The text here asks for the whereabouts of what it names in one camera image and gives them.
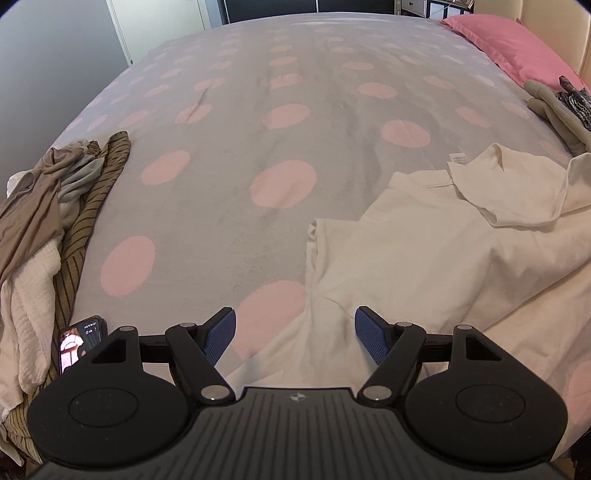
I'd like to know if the white long-sleeve shirt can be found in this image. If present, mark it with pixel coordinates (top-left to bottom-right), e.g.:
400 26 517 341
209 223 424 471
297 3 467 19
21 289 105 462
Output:
229 144 590 390

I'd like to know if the smartphone with lit screen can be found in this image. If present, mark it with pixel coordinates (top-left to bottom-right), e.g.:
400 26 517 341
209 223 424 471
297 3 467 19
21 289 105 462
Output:
58 315 107 373

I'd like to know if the cream textured garment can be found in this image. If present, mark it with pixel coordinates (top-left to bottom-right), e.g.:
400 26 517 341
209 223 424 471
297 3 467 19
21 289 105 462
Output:
1 237 61 414

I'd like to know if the grey garment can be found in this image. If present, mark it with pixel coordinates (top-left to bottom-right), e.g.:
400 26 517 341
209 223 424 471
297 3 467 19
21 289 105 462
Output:
58 154 104 230

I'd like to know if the tan beige garment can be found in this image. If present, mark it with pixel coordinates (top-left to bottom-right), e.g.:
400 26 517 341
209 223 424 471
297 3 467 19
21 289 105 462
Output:
1 140 100 281

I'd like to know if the pink polka-dot bed sheet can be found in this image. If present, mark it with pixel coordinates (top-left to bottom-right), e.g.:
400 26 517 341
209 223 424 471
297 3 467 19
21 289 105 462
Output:
45 11 591 439

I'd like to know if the folded khaki fleece garment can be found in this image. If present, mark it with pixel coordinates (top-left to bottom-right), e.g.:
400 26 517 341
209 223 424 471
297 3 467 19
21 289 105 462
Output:
524 80 590 156

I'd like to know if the folded dark floral garment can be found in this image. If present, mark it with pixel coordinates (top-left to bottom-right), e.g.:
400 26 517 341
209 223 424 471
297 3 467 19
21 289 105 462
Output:
556 76 591 130

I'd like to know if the pink pillow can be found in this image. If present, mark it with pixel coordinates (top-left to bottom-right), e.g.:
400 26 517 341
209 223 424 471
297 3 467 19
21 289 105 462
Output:
441 14 587 90

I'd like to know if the white door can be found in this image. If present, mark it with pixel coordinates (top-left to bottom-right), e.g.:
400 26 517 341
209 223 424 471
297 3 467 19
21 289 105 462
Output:
106 0 211 65

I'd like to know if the dark wardrobe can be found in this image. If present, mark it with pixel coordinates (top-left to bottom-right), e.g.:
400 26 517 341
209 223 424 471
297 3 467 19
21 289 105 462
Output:
223 0 394 23

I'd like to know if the beige headboard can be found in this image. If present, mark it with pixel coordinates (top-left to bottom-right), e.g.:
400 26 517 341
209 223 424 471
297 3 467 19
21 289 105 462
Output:
474 0 590 86

